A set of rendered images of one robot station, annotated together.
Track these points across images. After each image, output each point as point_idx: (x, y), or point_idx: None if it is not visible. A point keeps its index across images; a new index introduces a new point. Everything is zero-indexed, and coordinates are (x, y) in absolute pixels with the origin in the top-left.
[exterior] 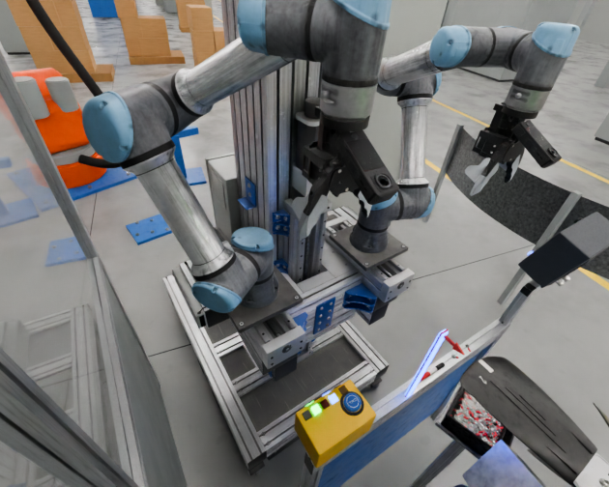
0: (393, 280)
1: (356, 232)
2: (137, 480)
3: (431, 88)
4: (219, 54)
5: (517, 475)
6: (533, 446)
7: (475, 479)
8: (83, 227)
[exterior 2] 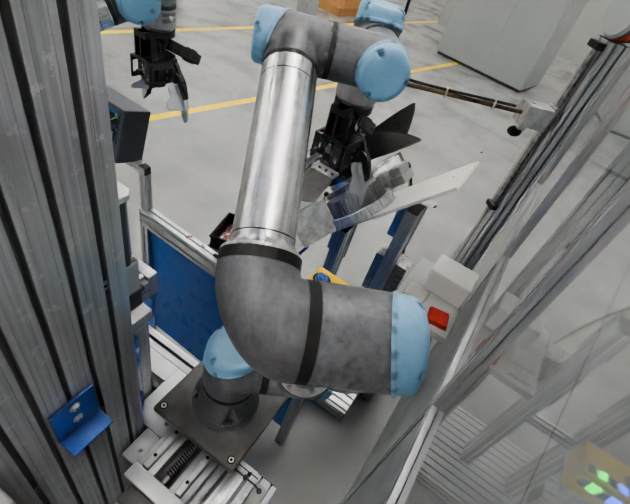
0: (145, 268)
1: None
2: (431, 415)
3: None
4: (298, 156)
5: (310, 213)
6: (325, 186)
7: (309, 239)
8: None
